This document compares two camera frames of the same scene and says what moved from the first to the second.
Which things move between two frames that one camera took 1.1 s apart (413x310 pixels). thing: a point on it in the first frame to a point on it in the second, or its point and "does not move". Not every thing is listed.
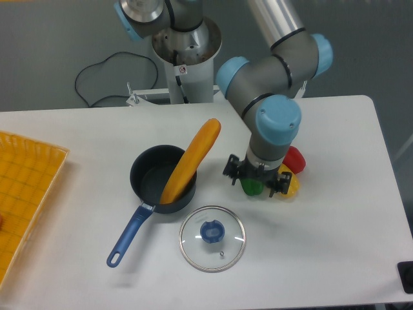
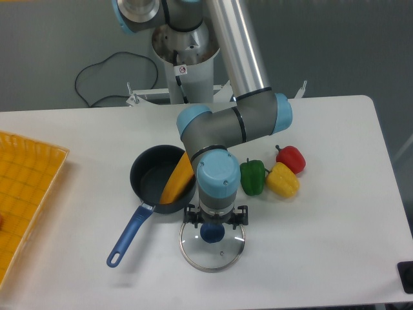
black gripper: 270,177 to 204,217
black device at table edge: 405,269 does not move
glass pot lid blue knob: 212,239 does not move
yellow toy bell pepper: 294,183 does not move
